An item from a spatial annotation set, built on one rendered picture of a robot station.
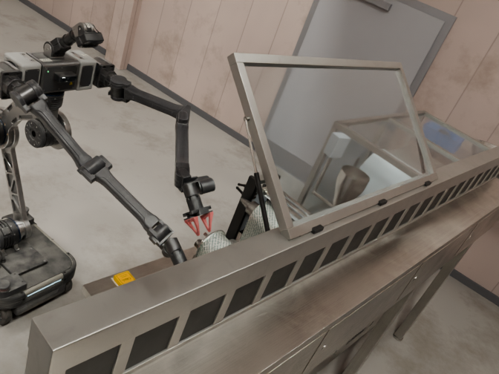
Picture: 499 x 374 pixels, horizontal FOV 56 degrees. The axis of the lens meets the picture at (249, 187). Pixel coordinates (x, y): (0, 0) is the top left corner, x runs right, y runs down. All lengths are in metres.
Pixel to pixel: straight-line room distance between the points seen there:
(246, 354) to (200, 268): 0.29
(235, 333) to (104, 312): 0.45
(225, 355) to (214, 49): 4.90
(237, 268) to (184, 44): 5.14
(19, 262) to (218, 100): 3.52
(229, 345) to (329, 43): 4.12
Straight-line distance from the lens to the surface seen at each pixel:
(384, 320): 2.88
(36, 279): 3.01
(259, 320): 1.38
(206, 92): 5.99
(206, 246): 1.80
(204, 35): 5.95
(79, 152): 2.06
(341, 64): 1.84
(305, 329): 1.43
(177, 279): 1.07
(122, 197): 1.95
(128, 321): 0.98
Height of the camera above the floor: 2.38
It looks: 29 degrees down
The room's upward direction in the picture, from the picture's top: 22 degrees clockwise
